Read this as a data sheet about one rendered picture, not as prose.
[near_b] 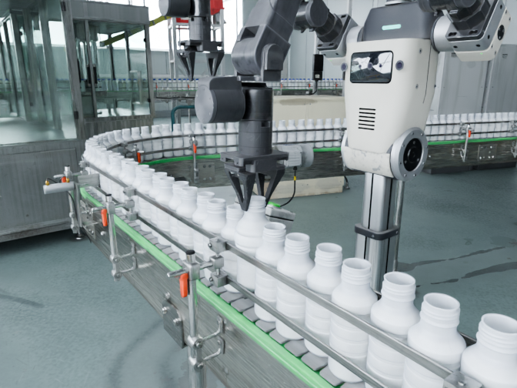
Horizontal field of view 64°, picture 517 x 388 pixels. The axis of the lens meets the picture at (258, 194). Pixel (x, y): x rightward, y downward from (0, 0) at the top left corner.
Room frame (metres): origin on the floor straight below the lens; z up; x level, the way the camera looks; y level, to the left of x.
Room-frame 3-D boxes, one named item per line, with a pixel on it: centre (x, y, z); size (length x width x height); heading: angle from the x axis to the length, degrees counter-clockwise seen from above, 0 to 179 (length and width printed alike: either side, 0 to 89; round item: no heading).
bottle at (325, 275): (0.54, -0.10, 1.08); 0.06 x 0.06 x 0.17
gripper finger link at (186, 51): (1.11, 0.16, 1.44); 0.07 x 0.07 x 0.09; 37
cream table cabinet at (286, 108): (5.13, -0.47, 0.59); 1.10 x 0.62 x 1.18; 109
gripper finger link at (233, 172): (0.68, 0.01, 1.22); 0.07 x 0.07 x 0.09; 37
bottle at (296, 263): (0.58, -0.06, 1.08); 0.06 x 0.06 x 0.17
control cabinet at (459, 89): (6.38, -2.90, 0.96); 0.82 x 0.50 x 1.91; 109
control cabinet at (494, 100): (6.66, -3.75, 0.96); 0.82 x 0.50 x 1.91; 109
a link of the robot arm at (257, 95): (0.68, 0.01, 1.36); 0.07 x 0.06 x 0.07; 126
